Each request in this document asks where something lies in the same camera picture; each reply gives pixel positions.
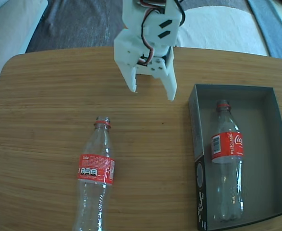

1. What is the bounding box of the clear bottle Coca-Cola logo label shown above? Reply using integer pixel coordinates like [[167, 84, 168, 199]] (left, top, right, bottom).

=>
[[210, 100, 245, 223]]

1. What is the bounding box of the clear bottle Coke nutrition label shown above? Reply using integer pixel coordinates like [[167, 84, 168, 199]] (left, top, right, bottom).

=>
[[71, 116, 116, 231]]

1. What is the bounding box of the grey cardboard box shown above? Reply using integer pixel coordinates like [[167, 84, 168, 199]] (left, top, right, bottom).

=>
[[188, 83, 282, 231]]

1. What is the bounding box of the grey rug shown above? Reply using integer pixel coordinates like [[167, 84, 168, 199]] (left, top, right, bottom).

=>
[[25, 0, 252, 54]]

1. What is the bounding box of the white cloth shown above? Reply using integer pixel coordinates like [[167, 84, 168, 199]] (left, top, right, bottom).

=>
[[175, 6, 269, 57]]

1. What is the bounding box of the beige sofa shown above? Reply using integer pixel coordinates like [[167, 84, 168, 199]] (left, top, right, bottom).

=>
[[0, 0, 49, 111]]

